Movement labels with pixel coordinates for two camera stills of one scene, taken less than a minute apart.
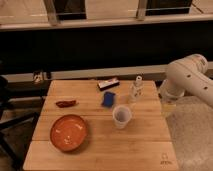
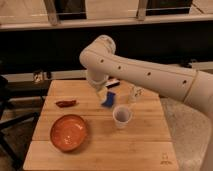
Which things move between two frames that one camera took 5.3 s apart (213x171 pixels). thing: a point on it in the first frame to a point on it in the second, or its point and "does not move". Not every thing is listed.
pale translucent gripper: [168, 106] to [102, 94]
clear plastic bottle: [137, 89] does not move
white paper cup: [121, 115] does not move
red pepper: [67, 103] does not move
